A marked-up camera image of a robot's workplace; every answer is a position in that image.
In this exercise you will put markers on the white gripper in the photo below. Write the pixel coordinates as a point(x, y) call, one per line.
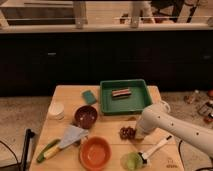
point(139, 135)

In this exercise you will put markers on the dark red grape bunch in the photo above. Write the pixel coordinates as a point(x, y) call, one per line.
point(127, 133)

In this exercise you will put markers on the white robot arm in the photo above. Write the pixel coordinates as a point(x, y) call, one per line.
point(157, 116)

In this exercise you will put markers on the orange bowl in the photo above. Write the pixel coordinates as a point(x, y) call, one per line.
point(94, 153)

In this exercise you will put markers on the dark red bowl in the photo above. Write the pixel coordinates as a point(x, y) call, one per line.
point(85, 116)

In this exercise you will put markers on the green round lid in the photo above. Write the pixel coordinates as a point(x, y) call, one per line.
point(131, 161)

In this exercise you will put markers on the green plastic tray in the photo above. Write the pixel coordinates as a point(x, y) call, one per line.
point(124, 105)

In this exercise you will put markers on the striped block in tray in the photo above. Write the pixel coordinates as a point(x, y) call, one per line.
point(121, 93)

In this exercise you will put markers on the teal sponge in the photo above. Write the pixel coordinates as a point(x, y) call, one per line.
point(89, 97)

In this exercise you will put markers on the grey blue cloth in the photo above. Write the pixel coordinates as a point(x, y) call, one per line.
point(71, 135)

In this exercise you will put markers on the yellow corn cob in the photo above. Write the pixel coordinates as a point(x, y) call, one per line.
point(51, 152)

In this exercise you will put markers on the green cucumber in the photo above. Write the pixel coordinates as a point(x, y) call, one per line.
point(41, 157)

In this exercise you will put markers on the black stand left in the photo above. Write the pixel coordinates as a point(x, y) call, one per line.
point(21, 165)

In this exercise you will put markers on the white handled brush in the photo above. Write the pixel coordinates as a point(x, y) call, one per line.
point(153, 149)

